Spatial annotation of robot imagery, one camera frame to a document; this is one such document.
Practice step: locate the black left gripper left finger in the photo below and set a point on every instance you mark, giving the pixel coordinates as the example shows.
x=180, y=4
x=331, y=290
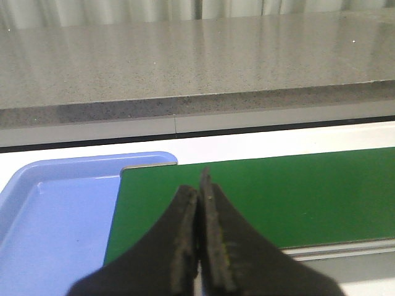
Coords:
x=162, y=262

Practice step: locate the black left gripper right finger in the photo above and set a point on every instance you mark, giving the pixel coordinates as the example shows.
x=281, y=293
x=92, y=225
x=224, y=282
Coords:
x=237, y=260

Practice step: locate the blue plastic tray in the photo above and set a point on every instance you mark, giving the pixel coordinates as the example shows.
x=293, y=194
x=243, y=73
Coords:
x=56, y=217

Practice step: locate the grey stone countertop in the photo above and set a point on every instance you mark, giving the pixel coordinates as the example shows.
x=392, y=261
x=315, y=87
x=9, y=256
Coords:
x=58, y=76

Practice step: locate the white pleated curtain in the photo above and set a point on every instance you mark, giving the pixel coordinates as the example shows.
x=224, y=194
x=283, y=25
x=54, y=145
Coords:
x=32, y=14

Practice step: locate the green conveyor belt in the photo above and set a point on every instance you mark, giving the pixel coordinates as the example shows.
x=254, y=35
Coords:
x=358, y=164

